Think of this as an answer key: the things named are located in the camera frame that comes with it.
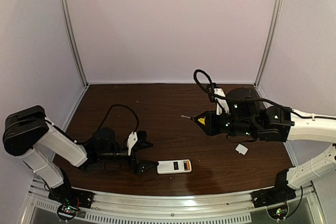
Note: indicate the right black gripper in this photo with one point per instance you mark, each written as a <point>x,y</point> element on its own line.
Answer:
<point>212,123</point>

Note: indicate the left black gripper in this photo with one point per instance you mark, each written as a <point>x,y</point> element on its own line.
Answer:
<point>135,157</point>

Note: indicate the white remote control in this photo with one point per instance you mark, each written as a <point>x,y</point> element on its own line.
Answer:
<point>172,167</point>

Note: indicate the white battery compartment cover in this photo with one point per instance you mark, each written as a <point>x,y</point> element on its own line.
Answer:
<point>241,149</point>

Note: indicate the yellow handled screwdriver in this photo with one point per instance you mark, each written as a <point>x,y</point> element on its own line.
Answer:
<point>187,117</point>

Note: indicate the orange battery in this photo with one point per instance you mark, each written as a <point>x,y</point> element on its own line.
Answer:
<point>187,166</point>

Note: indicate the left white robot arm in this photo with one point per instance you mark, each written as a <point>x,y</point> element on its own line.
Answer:
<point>30,129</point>

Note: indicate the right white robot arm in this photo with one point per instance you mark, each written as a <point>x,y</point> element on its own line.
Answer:
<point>241,112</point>

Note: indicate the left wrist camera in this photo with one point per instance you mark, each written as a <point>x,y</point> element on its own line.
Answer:
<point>131,141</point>

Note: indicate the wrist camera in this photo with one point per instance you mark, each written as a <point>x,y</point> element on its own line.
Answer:
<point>221,105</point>
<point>131,141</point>

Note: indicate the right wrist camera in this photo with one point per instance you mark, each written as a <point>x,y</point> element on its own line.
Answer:
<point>221,105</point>

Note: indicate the aluminium front rail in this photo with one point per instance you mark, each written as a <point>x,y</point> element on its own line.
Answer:
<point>221,208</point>

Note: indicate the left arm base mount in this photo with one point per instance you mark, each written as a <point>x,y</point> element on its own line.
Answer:
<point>71,205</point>

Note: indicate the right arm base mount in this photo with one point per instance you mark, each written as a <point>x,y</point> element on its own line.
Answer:
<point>275,200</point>

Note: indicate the right aluminium corner post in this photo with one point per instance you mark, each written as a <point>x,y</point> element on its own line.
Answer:
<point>276,10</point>

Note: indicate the aluminium corner post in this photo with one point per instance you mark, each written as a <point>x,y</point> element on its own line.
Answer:
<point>276,10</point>
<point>72,42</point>

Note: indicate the left aluminium corner post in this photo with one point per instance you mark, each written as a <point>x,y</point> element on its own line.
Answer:
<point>72,42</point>

